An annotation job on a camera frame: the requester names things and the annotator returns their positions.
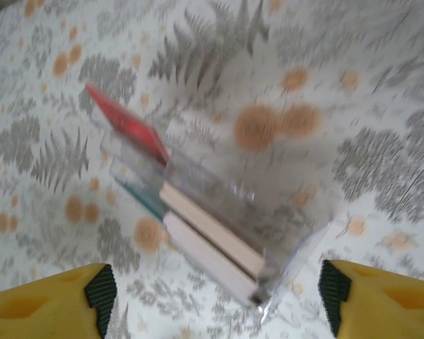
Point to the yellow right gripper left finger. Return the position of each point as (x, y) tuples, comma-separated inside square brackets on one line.
[(39, 303)]

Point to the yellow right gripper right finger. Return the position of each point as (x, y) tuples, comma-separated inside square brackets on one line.
[(392, 300)]

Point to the clear acrylic card holder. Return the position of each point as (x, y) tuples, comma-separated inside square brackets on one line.
[(233, 197)]

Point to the teal card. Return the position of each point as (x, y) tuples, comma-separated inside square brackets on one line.
[(145, 201)]

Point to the pale white card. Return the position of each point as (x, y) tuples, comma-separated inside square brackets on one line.
[(205, 250)]

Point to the red card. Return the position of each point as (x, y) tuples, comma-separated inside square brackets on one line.
[(134, 130)]

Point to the floral patterned table cover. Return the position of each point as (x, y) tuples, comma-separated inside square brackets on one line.
[(304, 53)]

